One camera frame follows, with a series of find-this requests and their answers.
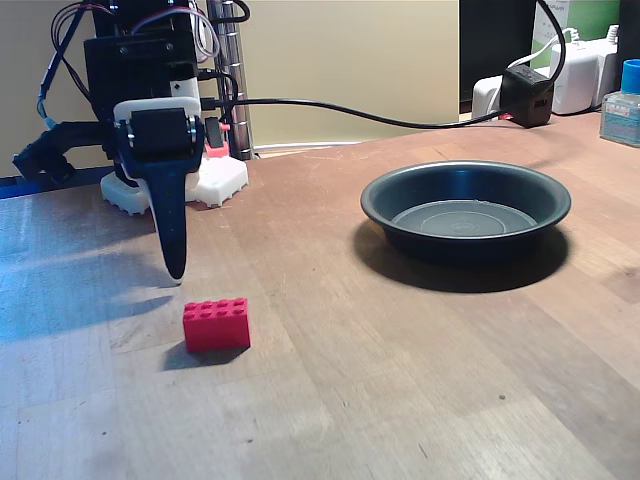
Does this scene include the chrome shelf pole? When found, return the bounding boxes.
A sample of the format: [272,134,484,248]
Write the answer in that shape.
[207,0,254,161]

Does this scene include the red lego block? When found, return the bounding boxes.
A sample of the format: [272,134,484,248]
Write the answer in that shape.
[182,297,252,354]

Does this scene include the black cube usb charger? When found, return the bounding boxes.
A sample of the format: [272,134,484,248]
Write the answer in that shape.
[499,63,555,129]

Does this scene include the long black usb cable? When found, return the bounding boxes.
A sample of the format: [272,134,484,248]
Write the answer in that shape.
[199,97,507,130]

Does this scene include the white power adapter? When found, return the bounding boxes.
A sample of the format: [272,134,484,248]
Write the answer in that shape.
[549,40,601,115]

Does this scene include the camera cable with white connector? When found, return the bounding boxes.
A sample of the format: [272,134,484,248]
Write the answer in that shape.
[37,0,101,132]

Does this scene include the green and white box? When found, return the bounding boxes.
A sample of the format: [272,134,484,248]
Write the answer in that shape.
[532,0,621,71]

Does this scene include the white coiled cable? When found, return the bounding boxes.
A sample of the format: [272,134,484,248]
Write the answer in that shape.
[517,27,582,69]

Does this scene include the blue tape strip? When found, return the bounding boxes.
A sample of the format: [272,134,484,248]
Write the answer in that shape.
[0,167,109,200]

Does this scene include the thick black power cable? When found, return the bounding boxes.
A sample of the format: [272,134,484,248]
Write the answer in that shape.
[505,0,568,81]

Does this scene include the dark round metal pan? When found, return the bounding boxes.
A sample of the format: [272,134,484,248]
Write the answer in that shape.
[359,159,572,266]

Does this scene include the black gripper camera on mount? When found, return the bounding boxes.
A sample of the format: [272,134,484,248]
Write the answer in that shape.
[12,121,117,184]

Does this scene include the white power strip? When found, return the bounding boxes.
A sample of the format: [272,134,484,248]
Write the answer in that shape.
[471,74,506,121]

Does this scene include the red and black table clamp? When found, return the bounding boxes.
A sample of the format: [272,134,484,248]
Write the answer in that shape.
[203,117,232,160]

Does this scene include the red and white servo wires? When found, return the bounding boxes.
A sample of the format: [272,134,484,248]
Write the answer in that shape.
[130,0,221,65]

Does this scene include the bottle with blue cap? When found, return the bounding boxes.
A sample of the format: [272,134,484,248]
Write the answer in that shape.
[598,58,640,149]

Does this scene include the white charger plug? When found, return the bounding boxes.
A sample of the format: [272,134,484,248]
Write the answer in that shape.
[597,24,621,109]

